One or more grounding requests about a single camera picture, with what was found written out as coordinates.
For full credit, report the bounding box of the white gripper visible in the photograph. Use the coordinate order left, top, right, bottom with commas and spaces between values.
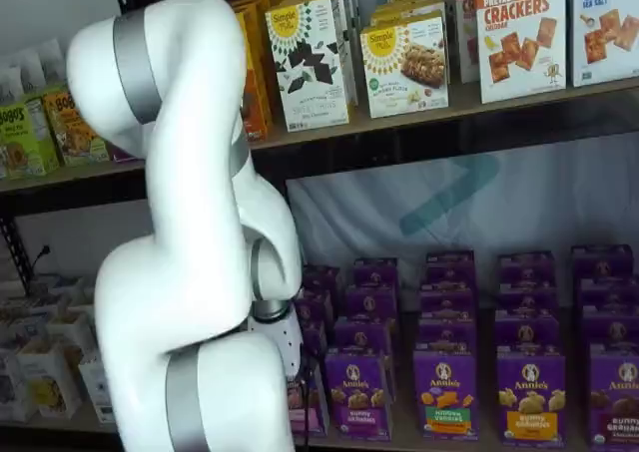
248, 311, 306, 381

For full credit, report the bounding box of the purple Annie's box pink patch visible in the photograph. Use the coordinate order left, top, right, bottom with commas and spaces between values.
285, 371, 331, 438

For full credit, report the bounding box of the purple Annie's snack box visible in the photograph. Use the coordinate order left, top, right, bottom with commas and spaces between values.
302, 264, 343, 298
331, 315, 396, 356
493, 311, 561, 352
419, 281, 476, 321
351, 256, 399, 288
424, 250, 476, 286
294, 289, 334, 326
497, 281, 559, 318
299, 319, 329, 358
344, 284, 399, 321
580, 305, 639, 348
570, 243, 635, 281
576, 275, 639, 311
416, 316, 474, 351
496, 250, 556, 287

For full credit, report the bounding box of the purple Annie's box violet patch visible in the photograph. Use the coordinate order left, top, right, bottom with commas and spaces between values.
322, 347, 395, 442

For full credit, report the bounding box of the purple Annie's box green patch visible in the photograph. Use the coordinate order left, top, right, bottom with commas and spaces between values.
411, 344, 480, 442

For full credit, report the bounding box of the white patterned pastry box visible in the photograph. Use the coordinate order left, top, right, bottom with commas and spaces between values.
16, 339, 82, 419
0, 351, 37, 422
9, 316, 51, 348
78, 359, 110, 419
49, 275, 96, 313
46, 311, 97, 353

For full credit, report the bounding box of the purple Annie's box yellow patch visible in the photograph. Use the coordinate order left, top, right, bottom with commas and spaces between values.
496, 346, 568, 449

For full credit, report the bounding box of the orange Bobo's box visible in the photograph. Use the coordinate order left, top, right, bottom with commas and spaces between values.
42, 85, 112, 169

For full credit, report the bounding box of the yellow Simple Mills bars box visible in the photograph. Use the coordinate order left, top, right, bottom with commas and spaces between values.
358, 15, 451, 120
369, 0, 450, 27

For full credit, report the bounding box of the green Bobo's box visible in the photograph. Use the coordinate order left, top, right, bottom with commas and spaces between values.
0, 96, 60, 182

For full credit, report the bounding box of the purple Annie's box brown patch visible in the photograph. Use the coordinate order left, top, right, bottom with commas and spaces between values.
587, 342, 639, 452

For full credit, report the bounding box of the orange pretzel crackers cheddar box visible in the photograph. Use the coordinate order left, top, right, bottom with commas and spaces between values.
450, 0, 481, 85
472, 0, 570, 106

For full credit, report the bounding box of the blue pretzel crackers box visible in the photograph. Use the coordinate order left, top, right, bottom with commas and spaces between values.
567, 0, 639, 89

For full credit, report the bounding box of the white backdrop sheet teal logo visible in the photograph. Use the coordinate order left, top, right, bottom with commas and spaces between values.
287, 132, 639, 318

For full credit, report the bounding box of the white stand-up pouch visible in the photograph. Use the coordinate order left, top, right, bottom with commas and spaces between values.
37, 37, 70, 82
8, 50, 46, 97

